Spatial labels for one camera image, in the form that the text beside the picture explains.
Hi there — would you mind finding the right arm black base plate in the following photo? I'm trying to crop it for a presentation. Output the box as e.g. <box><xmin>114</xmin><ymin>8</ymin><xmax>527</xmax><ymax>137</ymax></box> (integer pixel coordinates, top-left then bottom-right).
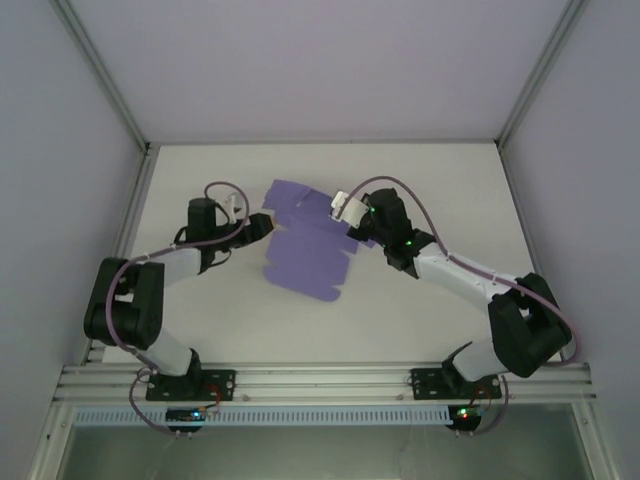
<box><xmin>409</xmin><ymin>367</ymin><xmax>504</xmax><ymax>401</ymax></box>

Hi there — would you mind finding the aluminium table rail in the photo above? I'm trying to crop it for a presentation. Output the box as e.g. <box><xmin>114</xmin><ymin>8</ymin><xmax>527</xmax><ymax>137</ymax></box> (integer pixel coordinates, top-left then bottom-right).
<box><xmin>82</xmin><ymin>144</ymin><xmax>159</xmax><ymax>366</ymax></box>
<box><xmin>494</xmin><ymin>142</ymin><xmax>571</xmax><ymax>364</ymax></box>

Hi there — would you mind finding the left aluminium table rail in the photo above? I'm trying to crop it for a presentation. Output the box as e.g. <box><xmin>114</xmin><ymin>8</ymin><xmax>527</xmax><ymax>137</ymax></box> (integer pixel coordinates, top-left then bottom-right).
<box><xmin>82</xmin><ymin>144</ymin><xmax>159</xmax><ymax>366</ymax></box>

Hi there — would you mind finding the right circuit board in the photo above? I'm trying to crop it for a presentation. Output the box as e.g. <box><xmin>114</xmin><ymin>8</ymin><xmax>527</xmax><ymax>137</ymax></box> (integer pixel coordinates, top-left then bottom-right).
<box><xmin>449</xmin><ymin>405</ymin><xmax>484</xmax><ymax>426</ymax></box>

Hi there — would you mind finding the left aluminium frame post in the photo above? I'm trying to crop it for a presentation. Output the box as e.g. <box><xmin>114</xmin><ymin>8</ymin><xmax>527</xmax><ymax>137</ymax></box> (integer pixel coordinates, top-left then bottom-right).
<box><xmin>54</xmin><ymin>0</ymin><xmax>152</xmax><ymax>151</ymax></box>

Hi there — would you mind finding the right aluminium table rail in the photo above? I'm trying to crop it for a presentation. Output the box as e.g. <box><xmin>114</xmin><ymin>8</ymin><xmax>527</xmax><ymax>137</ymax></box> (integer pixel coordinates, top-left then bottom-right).
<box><xmin>494</xmin><ymin>142</ymin><xmax>571</xmax><ymax>364</ymax></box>

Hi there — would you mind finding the light blue cable duct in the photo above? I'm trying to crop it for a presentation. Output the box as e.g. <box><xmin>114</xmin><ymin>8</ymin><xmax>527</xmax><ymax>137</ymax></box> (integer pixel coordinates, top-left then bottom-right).
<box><xmin>74</xmin><ymin>405</ymin><xmax>449</xmax><ymax>426</ymax></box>

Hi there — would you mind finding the purple cloth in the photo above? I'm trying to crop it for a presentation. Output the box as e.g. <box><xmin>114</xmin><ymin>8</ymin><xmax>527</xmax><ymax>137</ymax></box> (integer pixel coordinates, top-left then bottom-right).
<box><xmin>260</xmin><ymin>178</ymin><xmax>379</xmax><ymax>305</ymax></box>

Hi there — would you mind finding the aluminium frame post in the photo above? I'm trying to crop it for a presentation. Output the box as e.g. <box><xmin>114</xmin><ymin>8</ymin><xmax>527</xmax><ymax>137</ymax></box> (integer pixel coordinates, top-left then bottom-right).
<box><xmin>494</xmin><ymin>0</ymin><xmax>591</xmax><ymax>147</ymax></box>
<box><xmin>54</xmin><ymin>0</ymin><xmax>152</xmax><ymax>151</ymax></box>

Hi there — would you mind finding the left circuit board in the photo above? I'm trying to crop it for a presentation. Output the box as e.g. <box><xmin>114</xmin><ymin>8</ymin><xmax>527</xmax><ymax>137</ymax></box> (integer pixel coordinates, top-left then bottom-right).
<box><xmin>166</xmin><ymin>407</ymin><xmax>207</xmax><ymax>424</ymax></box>

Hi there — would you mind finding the aluminium mounting rail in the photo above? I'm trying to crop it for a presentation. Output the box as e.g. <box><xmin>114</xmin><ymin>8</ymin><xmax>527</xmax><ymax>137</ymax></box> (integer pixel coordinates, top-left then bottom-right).
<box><xmin>53</xmin><ymin>362</ymin><xmax>599</xmax><ymax>401</ymax></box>

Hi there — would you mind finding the circuit board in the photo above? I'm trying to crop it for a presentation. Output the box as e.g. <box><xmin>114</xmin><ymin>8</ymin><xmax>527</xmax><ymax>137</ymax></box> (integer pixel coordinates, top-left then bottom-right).
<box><xmin>449</xmin><ymin>405</ymin><xmax>484</xmax><ymax>426</ymax></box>
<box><xmin>166</xmin><ymin>407</ymin><xmax>207</xmax><ymax>424</ymax></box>

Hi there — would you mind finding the right aluminium frame post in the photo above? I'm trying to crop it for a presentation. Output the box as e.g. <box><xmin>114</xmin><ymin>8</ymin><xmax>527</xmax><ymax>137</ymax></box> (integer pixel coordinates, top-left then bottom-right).
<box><xmin>494</xmin><ymin>0</ymin><xmax>591</xmax><ymax>147</ymax></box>

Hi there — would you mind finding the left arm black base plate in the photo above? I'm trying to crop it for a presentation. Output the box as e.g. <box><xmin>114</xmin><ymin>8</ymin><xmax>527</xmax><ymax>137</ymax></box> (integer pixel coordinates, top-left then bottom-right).
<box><xmin>145</xmin><ymin>368</ymin><xmax>236</xmax><ymax>401</ymax></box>

